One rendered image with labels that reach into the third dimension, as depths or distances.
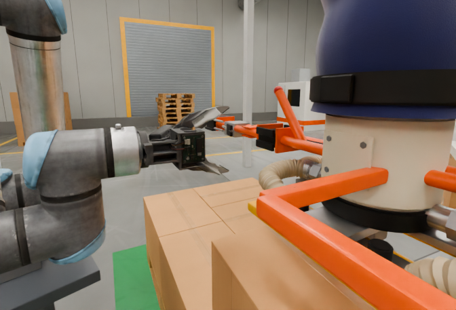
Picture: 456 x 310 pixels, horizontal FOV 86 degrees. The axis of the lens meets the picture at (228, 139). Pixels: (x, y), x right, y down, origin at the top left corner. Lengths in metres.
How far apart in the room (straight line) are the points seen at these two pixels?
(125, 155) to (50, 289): 0.65
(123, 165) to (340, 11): 0.40
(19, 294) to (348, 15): 1.07
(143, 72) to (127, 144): 9.78
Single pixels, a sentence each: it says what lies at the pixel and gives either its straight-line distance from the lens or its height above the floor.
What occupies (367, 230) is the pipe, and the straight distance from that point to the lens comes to 0.42.
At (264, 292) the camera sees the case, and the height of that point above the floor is 0.95.
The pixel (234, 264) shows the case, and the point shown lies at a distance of 0.63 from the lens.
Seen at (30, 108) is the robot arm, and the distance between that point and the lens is 0.90.
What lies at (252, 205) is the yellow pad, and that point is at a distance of 0.51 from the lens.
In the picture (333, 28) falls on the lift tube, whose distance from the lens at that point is 0.40.
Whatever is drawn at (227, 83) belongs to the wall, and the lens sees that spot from 11.16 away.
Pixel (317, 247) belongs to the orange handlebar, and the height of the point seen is 1.23.
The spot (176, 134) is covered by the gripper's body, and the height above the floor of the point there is 1.26.
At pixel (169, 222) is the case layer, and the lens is 1.65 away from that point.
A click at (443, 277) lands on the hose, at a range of 0.34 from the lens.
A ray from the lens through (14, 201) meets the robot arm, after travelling 1.06.
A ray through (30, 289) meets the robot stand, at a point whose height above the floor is 0.75.
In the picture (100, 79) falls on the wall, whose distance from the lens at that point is 10.32.
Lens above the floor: 1.34
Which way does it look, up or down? 11 degrees down
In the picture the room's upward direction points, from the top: straight up
